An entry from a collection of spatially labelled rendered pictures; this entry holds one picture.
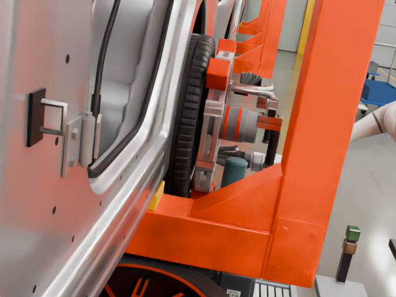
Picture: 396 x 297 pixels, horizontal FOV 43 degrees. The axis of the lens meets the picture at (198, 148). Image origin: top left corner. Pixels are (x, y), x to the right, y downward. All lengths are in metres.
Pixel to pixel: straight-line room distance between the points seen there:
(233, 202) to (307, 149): 0.28
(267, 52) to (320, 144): 4.20
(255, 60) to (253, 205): 4.20
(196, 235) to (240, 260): 0.16
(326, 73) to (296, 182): 0.32
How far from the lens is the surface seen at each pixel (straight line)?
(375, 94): 7.52
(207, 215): 1.55
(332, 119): 1.45
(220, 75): 1.73
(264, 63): 5.64
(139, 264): 1.62
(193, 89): 1.74
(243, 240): 1.56
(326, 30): 1.41
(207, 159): 1.81
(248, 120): 1.99
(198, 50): 1.84
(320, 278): 1.87
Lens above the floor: 1.35
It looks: 18 degrees down
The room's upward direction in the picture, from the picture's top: 9 degrees clockwise
